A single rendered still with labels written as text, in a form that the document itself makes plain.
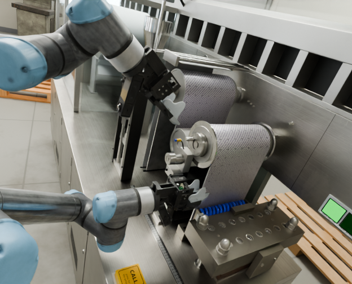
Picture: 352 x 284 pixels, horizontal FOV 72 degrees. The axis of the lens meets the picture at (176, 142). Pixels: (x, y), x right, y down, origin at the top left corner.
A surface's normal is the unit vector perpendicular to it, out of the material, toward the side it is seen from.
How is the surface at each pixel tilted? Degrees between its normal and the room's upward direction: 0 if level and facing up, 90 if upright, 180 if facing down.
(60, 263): 0
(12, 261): 86
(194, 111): 92
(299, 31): 90
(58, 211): 74
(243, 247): 0
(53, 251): 0
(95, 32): 107
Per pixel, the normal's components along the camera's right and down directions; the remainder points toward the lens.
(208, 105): 0.44, 0.55
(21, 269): 0.91, 0.31
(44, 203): 0.93, -0.33
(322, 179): -0.86, 0.04
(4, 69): -0.08, 0.46
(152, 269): 0.24, -0.85
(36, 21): 0.18, 0.51
